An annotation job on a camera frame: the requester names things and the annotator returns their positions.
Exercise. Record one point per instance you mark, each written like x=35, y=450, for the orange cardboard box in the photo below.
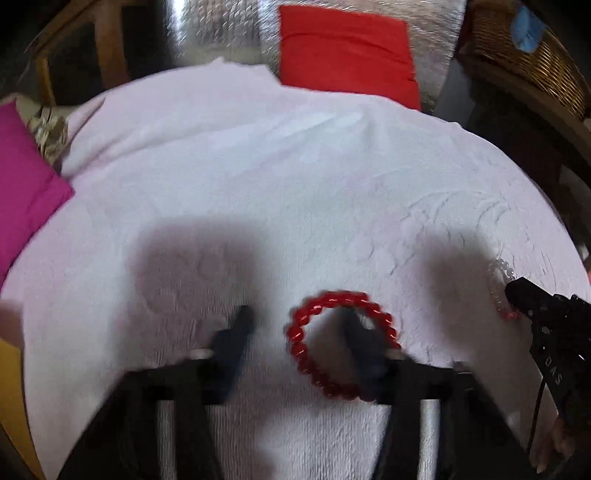
x=14, y=406

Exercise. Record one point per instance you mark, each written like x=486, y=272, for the wooden chair frame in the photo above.
x=106, y=46

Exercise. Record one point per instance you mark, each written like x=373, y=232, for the blue object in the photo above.
x=531, y=27

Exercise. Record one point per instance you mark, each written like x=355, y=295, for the silver foil panel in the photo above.
x=217, y=27

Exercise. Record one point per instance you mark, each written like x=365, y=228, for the wicker basket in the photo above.
x=545, y=60

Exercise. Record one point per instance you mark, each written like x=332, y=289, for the white fleece blanket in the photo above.
x=277, y=184

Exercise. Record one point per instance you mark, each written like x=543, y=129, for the person's right hand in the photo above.
x=558, y=443

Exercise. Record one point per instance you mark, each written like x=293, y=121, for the pink pillow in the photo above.
x=27, y=194

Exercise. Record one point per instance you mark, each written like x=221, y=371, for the red pillow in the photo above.
x=346, y=50

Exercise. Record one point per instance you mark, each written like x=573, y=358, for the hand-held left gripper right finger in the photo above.
x=364, y=355

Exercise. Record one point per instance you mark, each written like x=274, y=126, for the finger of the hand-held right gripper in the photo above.
x=524, y=295

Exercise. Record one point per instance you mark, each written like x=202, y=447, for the patterned cushion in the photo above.
x=48, y=134

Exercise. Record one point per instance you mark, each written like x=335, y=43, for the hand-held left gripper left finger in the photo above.
x=233, y=350

